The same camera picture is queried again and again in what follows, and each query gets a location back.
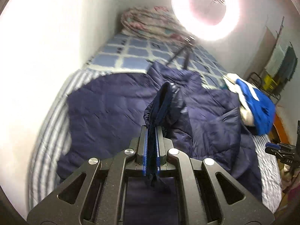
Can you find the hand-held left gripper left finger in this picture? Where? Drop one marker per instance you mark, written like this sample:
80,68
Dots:
145,152

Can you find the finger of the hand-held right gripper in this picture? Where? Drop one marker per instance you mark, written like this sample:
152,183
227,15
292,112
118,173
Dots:
271,148

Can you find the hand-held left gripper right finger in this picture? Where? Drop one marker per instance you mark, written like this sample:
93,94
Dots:
158,154

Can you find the navy puffer jacket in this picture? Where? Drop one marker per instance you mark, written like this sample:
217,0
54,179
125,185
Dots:
105,103

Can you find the black clothes rack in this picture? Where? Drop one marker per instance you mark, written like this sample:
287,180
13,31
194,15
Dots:
254,75

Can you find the dark hanging clothes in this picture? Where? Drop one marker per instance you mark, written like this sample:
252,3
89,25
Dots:
288,63

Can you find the white fuzzy cloth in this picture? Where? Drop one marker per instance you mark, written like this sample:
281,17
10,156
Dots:
287,178

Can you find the blue and white jacket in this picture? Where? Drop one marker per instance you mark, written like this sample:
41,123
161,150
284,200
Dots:
257,107

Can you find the yellow crate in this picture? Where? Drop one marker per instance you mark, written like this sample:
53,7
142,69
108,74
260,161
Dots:
270,82

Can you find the striped hanging towel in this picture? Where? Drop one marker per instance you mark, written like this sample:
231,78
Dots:
276,61

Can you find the striped bed sheet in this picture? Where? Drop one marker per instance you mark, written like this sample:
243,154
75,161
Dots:
51,133

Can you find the black tripod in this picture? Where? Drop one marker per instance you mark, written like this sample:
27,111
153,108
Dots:
187,58

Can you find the blue checked bed sheet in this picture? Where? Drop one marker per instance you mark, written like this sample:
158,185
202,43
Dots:
131,49

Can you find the floral quilt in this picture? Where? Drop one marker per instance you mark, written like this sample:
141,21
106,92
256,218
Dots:
145,23

